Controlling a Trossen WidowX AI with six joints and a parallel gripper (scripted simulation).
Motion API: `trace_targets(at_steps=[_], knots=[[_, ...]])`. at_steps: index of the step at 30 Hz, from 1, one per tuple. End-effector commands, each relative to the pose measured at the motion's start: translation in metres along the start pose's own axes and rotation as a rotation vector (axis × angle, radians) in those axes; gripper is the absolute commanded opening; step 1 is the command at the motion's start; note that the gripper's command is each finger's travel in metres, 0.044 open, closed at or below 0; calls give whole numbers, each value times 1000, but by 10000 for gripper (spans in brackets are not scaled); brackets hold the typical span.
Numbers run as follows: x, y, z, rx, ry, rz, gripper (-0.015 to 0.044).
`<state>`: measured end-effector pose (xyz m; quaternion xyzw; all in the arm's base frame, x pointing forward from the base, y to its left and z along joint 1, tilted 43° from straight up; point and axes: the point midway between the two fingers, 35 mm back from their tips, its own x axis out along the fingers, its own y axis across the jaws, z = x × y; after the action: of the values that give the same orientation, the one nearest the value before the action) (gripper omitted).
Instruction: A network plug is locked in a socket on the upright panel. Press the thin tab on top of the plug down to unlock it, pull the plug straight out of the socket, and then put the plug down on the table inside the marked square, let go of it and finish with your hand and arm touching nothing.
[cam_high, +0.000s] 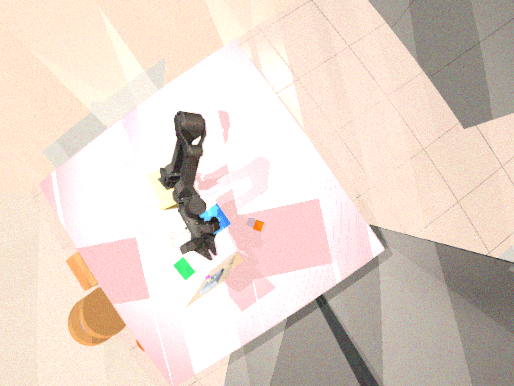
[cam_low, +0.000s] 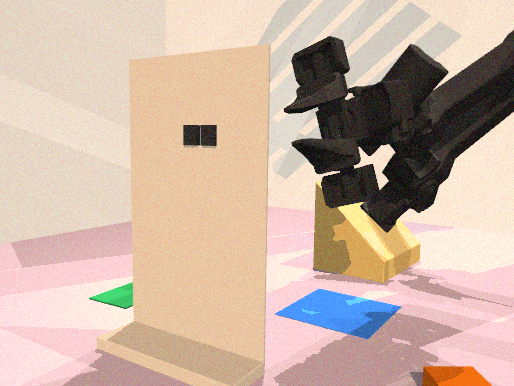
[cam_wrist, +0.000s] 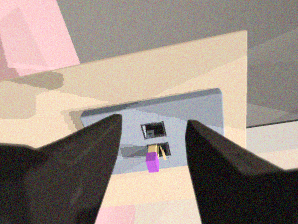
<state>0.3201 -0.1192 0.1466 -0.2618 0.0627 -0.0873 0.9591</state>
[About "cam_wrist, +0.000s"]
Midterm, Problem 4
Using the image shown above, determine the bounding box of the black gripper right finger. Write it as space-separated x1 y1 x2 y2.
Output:
185 120 298 224

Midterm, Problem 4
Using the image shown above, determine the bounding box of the beige panel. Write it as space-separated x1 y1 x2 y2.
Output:
0 30 247 208

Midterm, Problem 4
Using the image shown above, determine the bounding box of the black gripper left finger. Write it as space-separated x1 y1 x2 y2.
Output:
0 114 122 224

